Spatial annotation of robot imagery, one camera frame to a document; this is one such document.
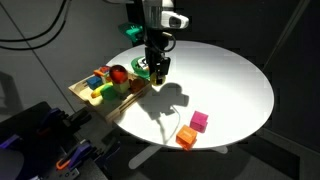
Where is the grey diagonal pole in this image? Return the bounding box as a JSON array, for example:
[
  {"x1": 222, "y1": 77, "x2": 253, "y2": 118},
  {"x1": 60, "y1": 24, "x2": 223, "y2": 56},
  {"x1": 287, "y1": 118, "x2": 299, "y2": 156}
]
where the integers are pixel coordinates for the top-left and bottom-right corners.
[{"x1": 262, "y1": 0, "x2": 312, "y2": 72}]

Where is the orange round fruit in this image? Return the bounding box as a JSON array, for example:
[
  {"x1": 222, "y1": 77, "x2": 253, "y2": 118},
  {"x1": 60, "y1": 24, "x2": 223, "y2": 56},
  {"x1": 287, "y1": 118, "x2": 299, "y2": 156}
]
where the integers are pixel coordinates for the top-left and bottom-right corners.
[{"x1": 129, "y1": 78, "x2": 146, "y2": 94}]

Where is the orange cube block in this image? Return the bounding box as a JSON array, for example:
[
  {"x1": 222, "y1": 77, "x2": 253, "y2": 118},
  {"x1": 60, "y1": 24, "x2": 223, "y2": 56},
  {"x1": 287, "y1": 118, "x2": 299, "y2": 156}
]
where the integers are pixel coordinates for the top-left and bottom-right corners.
[{"x1": 175, "y1": 124, "x2": 198, "y2": 151}]

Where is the colourful printed cube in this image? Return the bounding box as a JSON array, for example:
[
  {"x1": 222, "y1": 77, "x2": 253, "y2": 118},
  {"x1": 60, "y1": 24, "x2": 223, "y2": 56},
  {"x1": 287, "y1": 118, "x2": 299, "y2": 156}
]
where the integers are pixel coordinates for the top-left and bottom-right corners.
[{"x1": 99, "y1": 65, "x2": 112, "y2": 79}]

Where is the light green cube block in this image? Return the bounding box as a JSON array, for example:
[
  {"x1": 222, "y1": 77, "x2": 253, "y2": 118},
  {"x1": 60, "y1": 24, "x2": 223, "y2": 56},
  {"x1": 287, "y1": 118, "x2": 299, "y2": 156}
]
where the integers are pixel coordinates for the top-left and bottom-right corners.
[{"x1": 113, "y1": 79, "x2": 131, "y2": 95}]

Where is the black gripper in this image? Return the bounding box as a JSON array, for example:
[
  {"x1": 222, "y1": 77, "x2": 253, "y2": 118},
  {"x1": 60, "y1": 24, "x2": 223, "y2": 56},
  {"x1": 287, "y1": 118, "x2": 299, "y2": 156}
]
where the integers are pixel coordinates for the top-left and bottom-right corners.
[{"x1": 143, "y1": 29, "x2": 172, "y2": 85}]

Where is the black and white patterned cube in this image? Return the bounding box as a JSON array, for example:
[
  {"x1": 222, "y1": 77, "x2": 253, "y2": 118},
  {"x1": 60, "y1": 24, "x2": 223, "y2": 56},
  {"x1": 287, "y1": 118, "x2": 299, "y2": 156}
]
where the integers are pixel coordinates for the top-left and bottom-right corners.
[{"x1": 137, "y1": 56, "x2": 149, "y2": 70}]

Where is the purple clamp with orange tip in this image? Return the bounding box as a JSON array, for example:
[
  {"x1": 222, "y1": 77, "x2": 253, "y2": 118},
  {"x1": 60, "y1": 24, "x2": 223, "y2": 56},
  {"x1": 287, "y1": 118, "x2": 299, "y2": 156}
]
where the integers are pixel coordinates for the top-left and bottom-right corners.
[{"x1": 55, "y1": 142, "x2": 93, "y2": 172}]

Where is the yellow lemon fruit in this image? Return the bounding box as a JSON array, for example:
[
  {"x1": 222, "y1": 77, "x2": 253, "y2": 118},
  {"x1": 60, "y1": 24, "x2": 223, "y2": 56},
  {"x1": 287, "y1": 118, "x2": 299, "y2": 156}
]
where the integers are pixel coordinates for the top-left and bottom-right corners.
[{"x1": 149, "y1": 73, "x2": 167, "y2": 87}]

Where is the black clamp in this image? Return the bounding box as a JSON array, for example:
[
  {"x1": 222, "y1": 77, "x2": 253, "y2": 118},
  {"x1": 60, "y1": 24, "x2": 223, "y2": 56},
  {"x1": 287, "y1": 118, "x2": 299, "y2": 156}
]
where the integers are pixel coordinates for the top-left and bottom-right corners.
[{"x1": 66, "y1": 108, "x2": 93, "y2": 129}]

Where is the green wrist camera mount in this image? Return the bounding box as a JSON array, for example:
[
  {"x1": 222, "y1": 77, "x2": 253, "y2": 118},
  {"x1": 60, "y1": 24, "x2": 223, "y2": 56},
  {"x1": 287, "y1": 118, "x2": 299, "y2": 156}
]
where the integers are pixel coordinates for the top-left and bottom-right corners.
[{"x1": 118, "y1": 21, "x2": 145, "y2": 43}]

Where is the red apple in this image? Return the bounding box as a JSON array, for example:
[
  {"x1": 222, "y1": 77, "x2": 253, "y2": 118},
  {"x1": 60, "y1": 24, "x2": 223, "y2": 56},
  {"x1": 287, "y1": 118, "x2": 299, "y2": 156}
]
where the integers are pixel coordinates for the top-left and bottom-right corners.
[{"x1": 109, "y1": 64, "x2": 129, "y2": 84}]

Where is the pink cube block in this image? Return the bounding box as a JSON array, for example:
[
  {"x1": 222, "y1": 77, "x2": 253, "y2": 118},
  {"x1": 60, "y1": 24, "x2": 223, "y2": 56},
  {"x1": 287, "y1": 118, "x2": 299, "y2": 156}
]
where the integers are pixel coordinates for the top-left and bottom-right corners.
[{"x1": 189, "y1": 110, "x2": 210, "y2": 134}]

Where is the black cable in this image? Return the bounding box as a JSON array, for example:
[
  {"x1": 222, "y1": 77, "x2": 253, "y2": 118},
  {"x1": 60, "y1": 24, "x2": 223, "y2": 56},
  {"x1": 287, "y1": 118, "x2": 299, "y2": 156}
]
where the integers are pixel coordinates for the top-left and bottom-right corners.
[
  {"x1": 0, "y1": 0, "x2": 68, "y2": 43},
  {"x1": 0, "y1": 0, "x2": 73, "y2": 51}
]

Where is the blue cube block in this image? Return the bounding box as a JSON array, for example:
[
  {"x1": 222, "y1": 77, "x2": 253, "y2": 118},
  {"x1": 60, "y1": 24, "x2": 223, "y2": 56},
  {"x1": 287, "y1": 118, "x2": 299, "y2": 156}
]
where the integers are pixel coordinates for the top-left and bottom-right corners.
[{"x1": 86, "y1": 75, "x2": 103, "y2": 90}]

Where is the yellow banana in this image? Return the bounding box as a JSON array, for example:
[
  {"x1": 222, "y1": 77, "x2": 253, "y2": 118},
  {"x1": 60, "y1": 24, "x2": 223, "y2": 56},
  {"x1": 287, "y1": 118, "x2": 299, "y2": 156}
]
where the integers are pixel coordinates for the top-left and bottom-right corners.
[{"x1": 90, "y1": 83, "x2": 114, "y2": 99}]

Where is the wooden tray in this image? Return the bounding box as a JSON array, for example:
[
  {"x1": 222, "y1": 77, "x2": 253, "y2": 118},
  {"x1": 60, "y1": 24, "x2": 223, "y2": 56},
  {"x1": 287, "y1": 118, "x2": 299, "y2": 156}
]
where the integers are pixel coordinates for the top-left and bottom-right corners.
[{"x1": 68, "y1": 68, "x2": 153, "y2": 125}]

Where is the green saucer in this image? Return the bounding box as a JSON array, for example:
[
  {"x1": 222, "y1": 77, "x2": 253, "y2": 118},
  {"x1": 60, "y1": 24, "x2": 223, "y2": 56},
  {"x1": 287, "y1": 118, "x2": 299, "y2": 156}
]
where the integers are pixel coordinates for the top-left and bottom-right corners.
[{"x1": 134, "y1": 68, "x2": 152, "y2": 80}]

